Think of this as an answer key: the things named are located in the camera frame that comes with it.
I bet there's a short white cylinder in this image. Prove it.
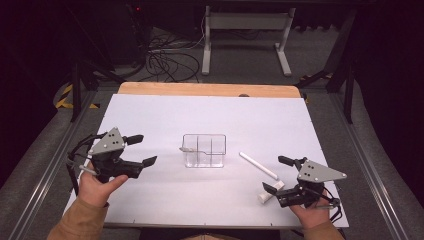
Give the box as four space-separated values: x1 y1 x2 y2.
257 180 286 205

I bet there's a yellow black hazard tape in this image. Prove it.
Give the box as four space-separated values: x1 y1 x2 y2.
54 83 101 110

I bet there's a clear plastic organizer box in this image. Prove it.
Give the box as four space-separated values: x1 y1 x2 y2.
181 133 228 169

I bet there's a white board sheet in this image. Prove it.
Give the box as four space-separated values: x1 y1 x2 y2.
63 93 350 230

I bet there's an aluminium rail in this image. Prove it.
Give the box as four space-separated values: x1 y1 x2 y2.
327 93 410 240
7 91 98 240

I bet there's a tangle of black floor cables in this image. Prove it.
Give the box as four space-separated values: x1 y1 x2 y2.
145 31 202 84

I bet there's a person's left hand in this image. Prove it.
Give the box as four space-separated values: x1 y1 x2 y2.
77 161 130 208

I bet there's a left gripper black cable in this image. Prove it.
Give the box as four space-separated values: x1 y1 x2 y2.
65 132 108 198

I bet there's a white metal table frame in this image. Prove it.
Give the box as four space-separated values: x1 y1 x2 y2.
201 5 297 77

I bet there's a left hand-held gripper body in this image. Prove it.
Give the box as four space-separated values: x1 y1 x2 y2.
87 127 145 184

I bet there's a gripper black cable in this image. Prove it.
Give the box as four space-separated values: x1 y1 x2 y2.
322 185 344 224
65 132 108 198

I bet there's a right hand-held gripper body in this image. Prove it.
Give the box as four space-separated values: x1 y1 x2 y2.
275 157 348 209

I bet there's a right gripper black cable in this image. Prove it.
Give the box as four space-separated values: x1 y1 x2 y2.
322 185 344 224

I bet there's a wooden table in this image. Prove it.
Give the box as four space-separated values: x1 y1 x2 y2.
117 81 302 99

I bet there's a long white stick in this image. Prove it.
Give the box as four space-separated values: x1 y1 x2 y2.
238 151 280 181

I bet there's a person's right hand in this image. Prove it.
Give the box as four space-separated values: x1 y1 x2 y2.
288 195 332 230

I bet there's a black metal stand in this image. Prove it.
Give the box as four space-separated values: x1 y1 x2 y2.
65 4 125 123
294 9 357 125

